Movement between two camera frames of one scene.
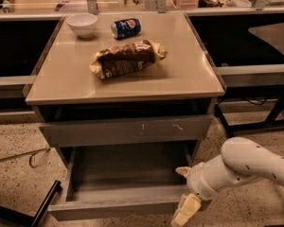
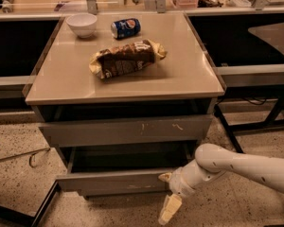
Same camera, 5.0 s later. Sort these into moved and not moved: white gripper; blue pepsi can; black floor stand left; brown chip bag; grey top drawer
Moved: white gripper
Not moved: blue pepsi can; black floor stand left; brown chip bag; grey top drawer
